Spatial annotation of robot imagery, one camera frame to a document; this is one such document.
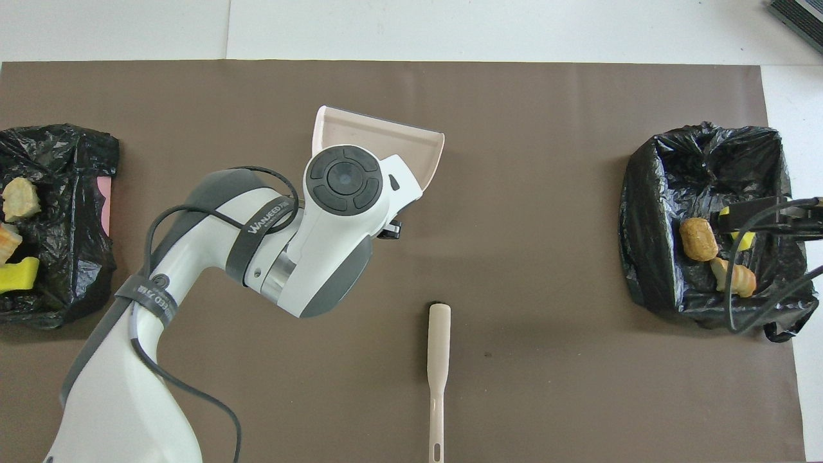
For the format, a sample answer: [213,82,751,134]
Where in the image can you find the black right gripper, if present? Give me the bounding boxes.
[717,197,823,242]

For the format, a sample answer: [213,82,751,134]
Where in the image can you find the small yellow sponge piece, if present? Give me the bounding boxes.
[719,206,756,251]

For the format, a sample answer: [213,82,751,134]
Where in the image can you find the brown toy bread loaf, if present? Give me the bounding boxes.
[680,217,719,262]

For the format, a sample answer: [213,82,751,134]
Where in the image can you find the orange toy croissant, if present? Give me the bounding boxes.
[710,257,758,298]

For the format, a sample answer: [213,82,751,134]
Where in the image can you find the beige plastic dustpan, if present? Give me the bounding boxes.
[312,105,446,195]

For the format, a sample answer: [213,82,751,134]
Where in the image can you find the beige hand brush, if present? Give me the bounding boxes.
[427,302,452,462]

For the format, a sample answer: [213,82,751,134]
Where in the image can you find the tall beige foam chunk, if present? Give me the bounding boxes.
[2,177,41,221]

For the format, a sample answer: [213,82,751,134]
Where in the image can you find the notched yellow sponge piece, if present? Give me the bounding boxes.
[0,257,39,295]

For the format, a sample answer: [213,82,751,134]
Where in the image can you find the black bag lined bin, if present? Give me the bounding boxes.
[619,122,814,341]

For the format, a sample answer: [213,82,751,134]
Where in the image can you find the pink plastic bin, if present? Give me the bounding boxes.
[98,177,113,239]

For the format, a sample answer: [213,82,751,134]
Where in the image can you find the black trash bag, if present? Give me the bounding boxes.
[0,123,120,330]

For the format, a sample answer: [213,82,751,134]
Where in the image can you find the brown table mat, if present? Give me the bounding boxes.
[0,60,798,463]

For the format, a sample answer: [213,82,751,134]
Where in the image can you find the dark ribbed device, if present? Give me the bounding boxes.
[768,0,823,55]

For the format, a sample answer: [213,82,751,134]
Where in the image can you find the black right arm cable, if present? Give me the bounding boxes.
[725,262,823,333]

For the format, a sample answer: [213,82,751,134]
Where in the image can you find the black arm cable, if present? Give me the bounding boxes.
[725,262,823,333]
[129,166,303,463]

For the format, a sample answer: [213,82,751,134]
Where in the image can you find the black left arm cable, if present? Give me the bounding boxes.
[129,166,303,463]

